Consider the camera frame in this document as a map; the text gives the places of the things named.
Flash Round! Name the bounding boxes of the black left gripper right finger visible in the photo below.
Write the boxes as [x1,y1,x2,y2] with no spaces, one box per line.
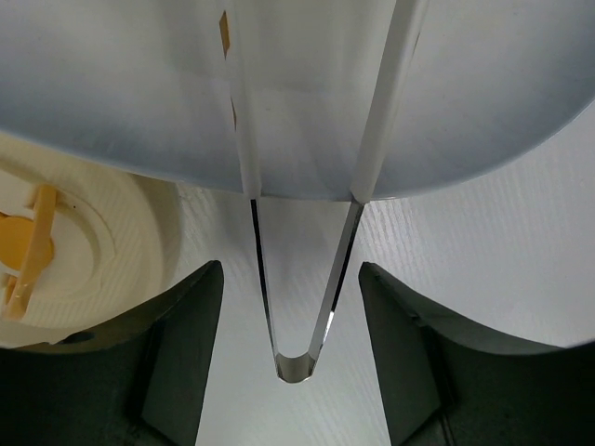
[358,263,594,445]

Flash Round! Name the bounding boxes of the cream lunch box lid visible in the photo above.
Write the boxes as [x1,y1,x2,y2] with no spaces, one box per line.
[1,133,182,348]

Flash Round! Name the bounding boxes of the white handled metal tongs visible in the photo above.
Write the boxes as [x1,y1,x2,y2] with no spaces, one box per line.
[218,1,429,385]

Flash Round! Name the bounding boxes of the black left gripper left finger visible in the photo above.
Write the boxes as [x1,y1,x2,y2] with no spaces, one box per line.
[1,260,223,445]

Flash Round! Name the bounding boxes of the white oval plate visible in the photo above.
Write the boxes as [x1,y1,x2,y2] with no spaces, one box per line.
[1,1,594,200]

